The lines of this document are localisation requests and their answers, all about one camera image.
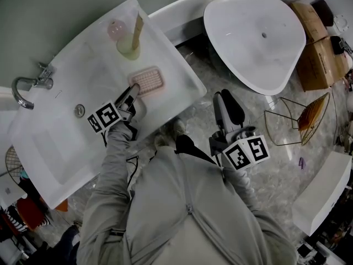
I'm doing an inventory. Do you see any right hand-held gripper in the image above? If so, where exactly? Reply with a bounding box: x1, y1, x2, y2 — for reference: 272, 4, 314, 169
208, 89, 270, 171

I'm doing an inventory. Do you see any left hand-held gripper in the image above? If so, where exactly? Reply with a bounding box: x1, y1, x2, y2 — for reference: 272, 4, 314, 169
87, 83, 144, 135

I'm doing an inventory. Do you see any pink soap dish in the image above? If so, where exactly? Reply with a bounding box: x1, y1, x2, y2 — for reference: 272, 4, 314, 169
127, 65, 167, 98

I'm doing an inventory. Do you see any white ceramic sink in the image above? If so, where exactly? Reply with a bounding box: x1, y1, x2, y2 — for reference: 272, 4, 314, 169
7, 0, 207, 210

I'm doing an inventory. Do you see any person's left forearm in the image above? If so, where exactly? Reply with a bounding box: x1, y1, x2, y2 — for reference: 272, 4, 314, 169
78, 119, 138, 248

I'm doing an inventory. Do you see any person's right forearm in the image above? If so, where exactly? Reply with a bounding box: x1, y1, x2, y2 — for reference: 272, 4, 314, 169
220, 160, 279, 218

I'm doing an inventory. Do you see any pale green cup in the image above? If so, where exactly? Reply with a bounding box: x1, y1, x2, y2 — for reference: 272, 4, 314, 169
116, 34, 142, 61

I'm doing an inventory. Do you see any person's right shoe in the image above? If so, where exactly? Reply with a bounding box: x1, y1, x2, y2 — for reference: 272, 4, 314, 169
172, 118, 189, 135

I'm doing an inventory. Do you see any person's shoe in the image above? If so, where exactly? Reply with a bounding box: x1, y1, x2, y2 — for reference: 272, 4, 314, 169
154, 132, 175, 149
172, 118, 189, 135

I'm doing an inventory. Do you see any person's left shoe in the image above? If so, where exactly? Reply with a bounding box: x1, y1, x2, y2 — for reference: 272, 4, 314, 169
154, 132, 175, 149

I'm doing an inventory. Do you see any wooden toothbrush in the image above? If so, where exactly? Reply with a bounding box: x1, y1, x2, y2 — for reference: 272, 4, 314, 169
131, 12, 145, 51

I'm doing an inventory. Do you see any white freestanding bathtub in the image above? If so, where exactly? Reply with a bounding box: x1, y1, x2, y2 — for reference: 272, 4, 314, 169
203, 0, 307, 96

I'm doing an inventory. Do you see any chrome faucet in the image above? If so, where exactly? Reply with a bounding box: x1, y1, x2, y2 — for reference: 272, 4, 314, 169
11, 62, 55, 110

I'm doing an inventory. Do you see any large cardboard box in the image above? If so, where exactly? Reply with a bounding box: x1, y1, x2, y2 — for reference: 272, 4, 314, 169
296, 36, 350, 92

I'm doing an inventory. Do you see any person's grey jacket torso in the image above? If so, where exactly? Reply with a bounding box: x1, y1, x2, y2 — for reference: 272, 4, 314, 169
79, 134, 298, 265

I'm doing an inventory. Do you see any small cardboard box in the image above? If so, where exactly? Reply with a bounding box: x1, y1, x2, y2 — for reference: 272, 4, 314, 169
288, 1, 329, 44

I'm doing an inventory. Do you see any white rectangular cabinet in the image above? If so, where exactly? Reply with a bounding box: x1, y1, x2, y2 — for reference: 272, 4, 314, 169
291, 150, 353, 237

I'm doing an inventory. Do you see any black round stool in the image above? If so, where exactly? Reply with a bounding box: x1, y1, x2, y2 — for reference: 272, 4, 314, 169
311, 0, 335, 28

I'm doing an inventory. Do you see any orange plastic stool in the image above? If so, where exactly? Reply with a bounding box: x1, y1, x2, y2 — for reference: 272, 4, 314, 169
15, 197, 48, 231

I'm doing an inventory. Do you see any black cable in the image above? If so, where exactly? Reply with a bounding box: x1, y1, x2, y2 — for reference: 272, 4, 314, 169
102, 130, 140, 189

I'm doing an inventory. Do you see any wire chair with orange seat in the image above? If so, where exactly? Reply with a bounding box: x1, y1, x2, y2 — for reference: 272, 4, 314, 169
264, 92, 331, 146

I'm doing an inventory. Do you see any wire mesh basket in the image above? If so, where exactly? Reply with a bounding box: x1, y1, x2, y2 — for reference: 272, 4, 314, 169
4, 145, 23, 181

